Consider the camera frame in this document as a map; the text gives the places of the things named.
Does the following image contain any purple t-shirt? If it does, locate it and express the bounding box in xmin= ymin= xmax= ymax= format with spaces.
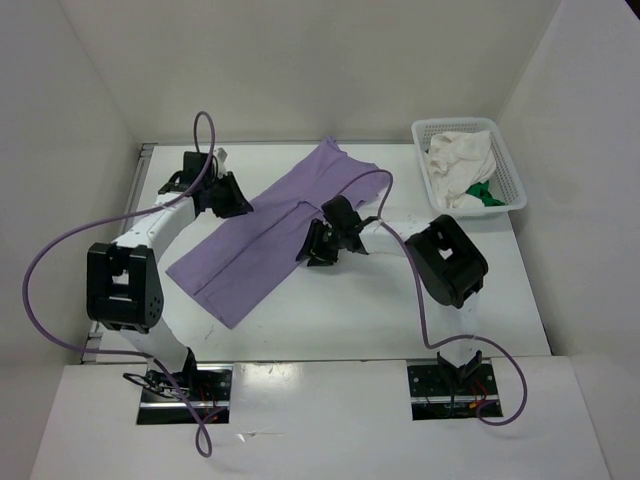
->
xmin=166 ymin=137 xmax=389 ymax=329

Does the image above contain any cream white t-shirt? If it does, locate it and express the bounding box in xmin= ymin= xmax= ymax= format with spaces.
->
xmin=423 ymin=130 xmax=496 ymax=209

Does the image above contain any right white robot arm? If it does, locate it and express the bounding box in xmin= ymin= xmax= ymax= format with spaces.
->
xmin=296 ymin=215 xmax=488 ymax=384

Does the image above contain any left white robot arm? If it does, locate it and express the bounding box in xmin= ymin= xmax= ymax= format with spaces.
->
xmin=86 ymin=172 xmax=253 ymax=389

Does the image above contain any white plastic basket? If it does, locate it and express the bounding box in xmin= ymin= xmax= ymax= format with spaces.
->
xmin=411 ymin=117 xmax=527 ymax=218

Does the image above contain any green t-shirt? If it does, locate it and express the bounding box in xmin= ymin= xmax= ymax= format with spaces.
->
xmin=466 ymin=181 xmax=505 ymax=207

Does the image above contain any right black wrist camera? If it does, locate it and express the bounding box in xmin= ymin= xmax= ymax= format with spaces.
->
xmin=321 ymin=195 xmax=361 ymax=231

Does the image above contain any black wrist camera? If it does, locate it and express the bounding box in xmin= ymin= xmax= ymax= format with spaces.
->
xmin=180 ymin=151 xmax=215 ymax=188
xmin=321 ymin=195 xmax=361 ymax=231

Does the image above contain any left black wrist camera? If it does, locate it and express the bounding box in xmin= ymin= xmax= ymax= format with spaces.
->
xmin=180 ymin=151 xmax=215 ymax=188

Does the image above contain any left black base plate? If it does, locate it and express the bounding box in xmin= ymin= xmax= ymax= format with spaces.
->
xmin=123 ymin=366 xmax=233 ymax=426

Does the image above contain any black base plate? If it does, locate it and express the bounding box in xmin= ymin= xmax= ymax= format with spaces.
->
xmin=123 ymin=366 xmax=233 ymax=426
xmin=407 ymin=360 xmax=503 ymax=421

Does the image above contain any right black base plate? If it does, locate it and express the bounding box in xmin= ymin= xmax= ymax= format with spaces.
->
xmin=407 ymin=360 xmax=503 ymax=421

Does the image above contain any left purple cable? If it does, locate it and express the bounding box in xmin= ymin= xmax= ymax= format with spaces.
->
xmin=23 ymin=110 xmax=226 ymax=459

